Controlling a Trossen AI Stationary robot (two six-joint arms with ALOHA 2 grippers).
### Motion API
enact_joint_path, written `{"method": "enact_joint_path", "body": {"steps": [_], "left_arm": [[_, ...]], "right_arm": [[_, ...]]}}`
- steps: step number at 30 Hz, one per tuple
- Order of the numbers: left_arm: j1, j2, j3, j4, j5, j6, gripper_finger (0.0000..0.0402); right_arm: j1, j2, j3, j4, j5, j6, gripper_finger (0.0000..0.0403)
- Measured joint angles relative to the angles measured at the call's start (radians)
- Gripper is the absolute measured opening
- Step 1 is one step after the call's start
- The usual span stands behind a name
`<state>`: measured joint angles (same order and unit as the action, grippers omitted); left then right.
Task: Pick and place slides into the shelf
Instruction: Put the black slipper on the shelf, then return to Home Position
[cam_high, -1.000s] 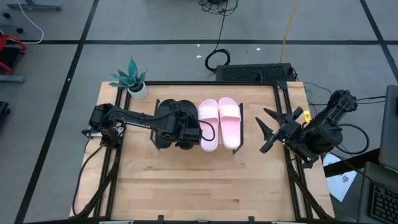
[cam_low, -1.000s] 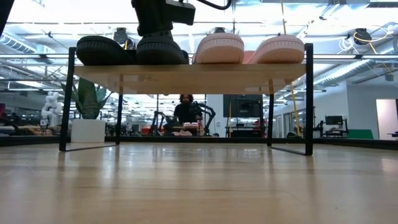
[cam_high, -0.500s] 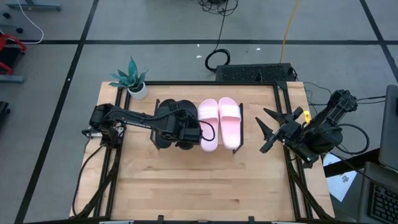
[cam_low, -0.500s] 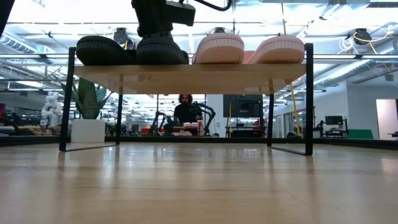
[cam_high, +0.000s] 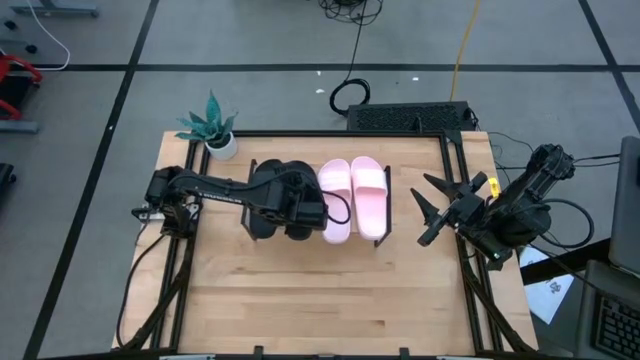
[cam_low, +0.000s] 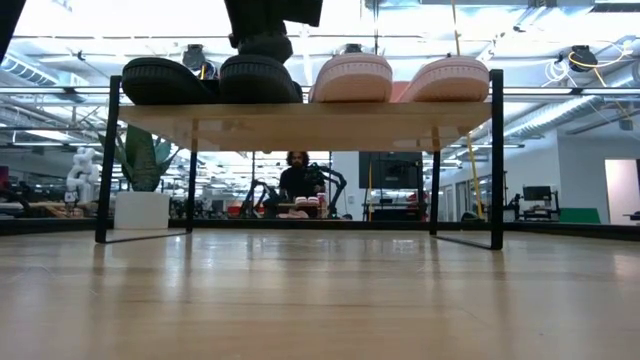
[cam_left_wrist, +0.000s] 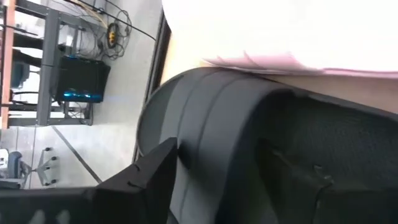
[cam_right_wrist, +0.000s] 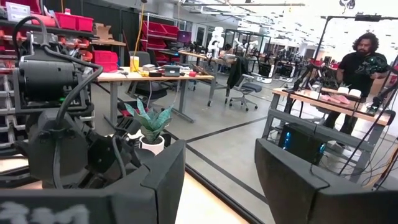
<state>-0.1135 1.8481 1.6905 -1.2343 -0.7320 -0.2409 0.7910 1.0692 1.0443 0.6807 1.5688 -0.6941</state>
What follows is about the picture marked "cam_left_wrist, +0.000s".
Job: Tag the office chair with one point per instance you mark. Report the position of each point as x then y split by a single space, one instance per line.
15 163

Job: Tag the black slide sandal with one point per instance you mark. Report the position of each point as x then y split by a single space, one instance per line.
217 124

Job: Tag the grey-legged wooden desk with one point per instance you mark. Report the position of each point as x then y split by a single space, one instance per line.
49 37

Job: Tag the pink slide sandal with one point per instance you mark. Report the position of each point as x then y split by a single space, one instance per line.
280 63

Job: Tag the black computer case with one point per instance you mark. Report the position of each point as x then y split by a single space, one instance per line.
81 77

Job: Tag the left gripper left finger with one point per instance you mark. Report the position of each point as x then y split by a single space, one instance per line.
143 189

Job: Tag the black metal rig frame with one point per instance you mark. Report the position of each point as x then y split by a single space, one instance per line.
155 62

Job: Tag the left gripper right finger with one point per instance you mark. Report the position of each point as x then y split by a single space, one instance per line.
286 193

